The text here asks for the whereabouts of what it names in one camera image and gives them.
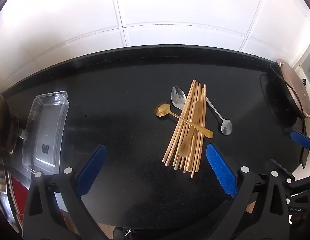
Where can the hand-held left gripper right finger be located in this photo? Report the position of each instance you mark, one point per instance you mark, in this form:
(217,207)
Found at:
(221,170)

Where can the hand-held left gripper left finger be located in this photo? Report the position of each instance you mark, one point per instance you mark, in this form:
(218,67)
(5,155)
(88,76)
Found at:
(92,170)

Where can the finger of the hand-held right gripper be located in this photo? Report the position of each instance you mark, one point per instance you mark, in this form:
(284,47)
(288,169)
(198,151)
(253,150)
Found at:
(301,138)
(305,188)

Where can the small silver spoon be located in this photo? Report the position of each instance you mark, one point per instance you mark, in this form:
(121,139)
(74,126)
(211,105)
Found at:
(226,128)

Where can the brown wooden spoon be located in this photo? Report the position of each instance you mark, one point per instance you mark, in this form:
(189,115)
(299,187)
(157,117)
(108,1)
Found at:
(184,148)

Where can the clear plastic container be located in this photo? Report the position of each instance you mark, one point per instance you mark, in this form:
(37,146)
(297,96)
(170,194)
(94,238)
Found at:
(48,130)

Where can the pile of wooden chopsticks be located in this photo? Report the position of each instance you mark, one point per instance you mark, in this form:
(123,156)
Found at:
(188,105)

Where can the gold metal spoon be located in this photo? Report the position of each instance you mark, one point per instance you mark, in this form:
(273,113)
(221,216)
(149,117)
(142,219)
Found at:
(163,110)

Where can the large silver spoon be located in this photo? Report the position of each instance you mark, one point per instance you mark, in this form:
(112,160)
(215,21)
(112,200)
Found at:
(178,97)

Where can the copper-coloured lid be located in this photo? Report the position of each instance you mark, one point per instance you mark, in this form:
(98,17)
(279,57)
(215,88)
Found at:
(298,85)

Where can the red panel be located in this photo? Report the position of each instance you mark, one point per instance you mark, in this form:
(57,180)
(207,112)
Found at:
(19,197)

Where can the grey knob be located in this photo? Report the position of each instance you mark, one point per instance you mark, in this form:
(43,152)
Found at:
(22,133)

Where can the stainless steel stove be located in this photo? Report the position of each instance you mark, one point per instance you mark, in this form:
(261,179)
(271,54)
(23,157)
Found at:
(2,180)

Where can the dirty dark wok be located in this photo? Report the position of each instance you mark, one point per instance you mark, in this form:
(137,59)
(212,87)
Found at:
(4,122)

